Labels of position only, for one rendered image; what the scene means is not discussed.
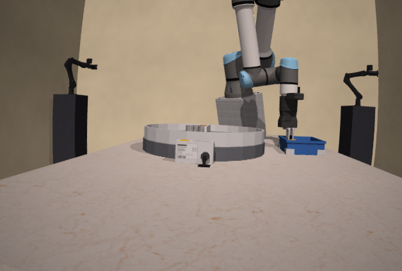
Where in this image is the blue crate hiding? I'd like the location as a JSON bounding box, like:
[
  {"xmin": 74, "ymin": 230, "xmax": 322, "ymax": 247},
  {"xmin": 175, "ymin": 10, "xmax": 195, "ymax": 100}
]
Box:
[{"xmin": 278, "ymin": 136, "xmax": 326, "ymax": 156}]

